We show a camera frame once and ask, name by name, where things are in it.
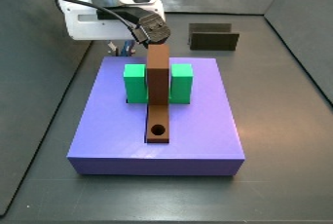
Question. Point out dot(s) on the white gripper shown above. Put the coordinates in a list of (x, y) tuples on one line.
[(86, 27)]

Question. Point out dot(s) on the brown L-shaped block with hole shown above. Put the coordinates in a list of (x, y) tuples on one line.
[(157, 131)]

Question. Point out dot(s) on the right green block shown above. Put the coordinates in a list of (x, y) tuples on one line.
[(181, 83)]

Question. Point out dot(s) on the left green block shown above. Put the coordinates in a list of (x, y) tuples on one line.
[(134, 78)]

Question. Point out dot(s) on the blue peg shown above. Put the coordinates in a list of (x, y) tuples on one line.
[(126, 49)]

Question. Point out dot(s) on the black angle fixture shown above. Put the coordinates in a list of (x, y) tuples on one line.
[(212, 37)]

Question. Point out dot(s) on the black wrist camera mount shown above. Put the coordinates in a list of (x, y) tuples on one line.
[(146, 25)]

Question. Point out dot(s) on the purple base block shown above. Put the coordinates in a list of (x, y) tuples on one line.
[(109, 142)]

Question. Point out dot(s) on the green block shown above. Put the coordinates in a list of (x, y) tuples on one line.
[(181, 83), (134, 78)]

